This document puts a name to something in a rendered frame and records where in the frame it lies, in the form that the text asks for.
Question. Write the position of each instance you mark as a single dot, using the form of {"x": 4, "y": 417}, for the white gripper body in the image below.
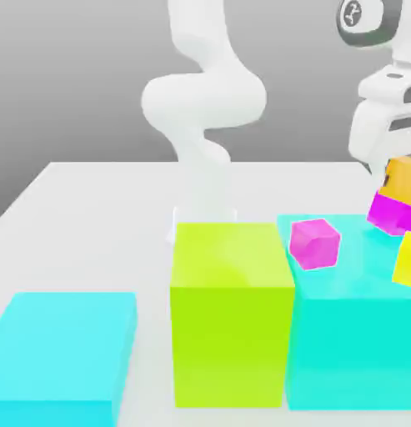
{"x": 368, "y": 136}

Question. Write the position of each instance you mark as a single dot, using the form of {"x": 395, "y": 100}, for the small orange cube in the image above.
{"x": 403, "y": 180}

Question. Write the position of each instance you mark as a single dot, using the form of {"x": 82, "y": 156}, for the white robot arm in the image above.
{"x": 205, "y": 100}

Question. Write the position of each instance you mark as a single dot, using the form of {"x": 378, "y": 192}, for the small magenta cube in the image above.
{"x": 390, "y": 213}

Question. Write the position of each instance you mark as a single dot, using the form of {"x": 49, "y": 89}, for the small pink cube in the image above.
{"x": 313, "y": 245}

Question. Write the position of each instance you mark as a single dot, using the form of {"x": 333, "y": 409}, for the small yellow cube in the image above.
{"x": 408, "y": 260}

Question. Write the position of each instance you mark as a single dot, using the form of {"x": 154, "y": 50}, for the large turquoise box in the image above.
{"x": 355, "y": 343}

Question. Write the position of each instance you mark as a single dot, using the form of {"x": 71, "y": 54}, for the large lime green box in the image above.
{"x": 230, "y": 333}

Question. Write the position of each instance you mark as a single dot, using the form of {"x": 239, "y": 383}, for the large cyan box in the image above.
{"x": 58, "y": 350}

